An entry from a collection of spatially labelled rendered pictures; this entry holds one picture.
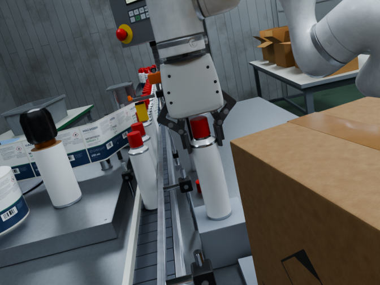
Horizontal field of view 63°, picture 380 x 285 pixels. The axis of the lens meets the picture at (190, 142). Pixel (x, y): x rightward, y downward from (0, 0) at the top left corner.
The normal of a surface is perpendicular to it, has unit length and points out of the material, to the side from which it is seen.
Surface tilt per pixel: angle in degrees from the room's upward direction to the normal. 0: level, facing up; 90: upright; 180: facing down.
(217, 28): 90
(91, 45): 90
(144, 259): 0
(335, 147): 0
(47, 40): 90
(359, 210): 0
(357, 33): 111
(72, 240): 90
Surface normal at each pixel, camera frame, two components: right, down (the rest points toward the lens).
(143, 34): -0.47, 0.38
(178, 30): 0.00, 0.32
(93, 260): -0.22, -0.92
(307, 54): -0.73, 0.32
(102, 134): 0.92, -0.09
